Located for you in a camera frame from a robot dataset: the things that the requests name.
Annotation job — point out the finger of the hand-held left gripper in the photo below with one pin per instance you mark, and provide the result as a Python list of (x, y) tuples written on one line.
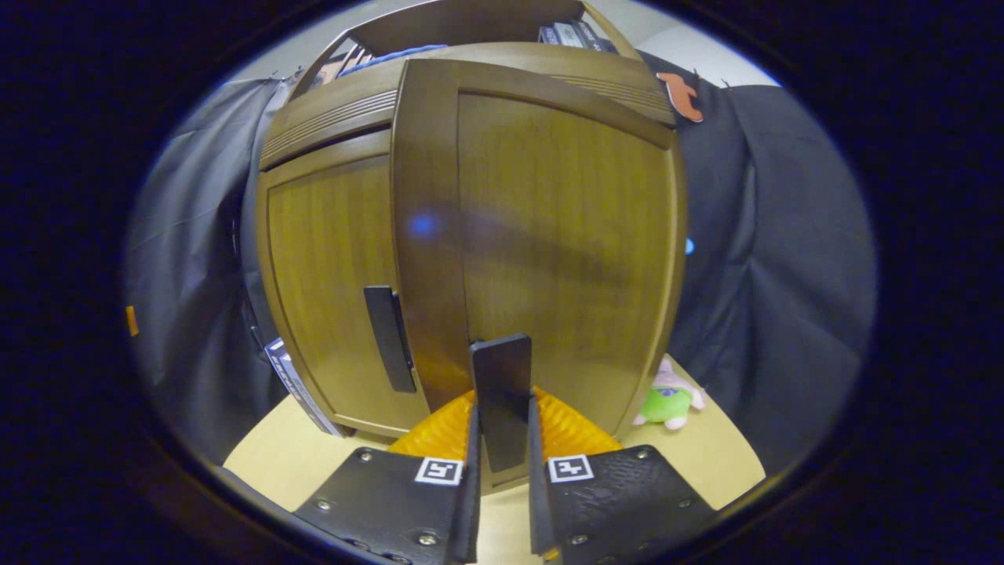
[(132, 320)]

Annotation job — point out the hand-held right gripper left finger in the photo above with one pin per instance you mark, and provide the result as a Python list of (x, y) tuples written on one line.
[(469, 486)]

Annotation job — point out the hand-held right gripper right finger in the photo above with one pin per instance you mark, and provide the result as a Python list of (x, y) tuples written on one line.
[(540, 494)]

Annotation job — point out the wooden shoe cabinet door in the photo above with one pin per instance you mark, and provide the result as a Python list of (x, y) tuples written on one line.
[(565, 235), (329, 259)]

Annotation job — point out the wooden double-door shoe cabinet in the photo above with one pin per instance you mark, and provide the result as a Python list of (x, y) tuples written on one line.
[(329, 118)]

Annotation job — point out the wooden cabinet drawer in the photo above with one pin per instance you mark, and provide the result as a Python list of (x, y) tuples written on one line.
[(329, 118)]

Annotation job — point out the pink and green plush toy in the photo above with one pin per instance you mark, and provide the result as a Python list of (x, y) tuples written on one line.
[(667, 402)]

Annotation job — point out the white and blue box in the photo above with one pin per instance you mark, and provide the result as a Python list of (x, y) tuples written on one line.
[(294, 384)]

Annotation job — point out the folded blue towel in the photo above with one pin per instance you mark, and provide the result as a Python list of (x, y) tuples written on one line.
[(384, 59)]

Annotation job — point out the blue book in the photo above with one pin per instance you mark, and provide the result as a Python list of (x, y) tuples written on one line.
[(549, 35)]

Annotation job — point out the light grey book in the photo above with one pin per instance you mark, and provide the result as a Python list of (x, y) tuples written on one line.
[(569, 34)]

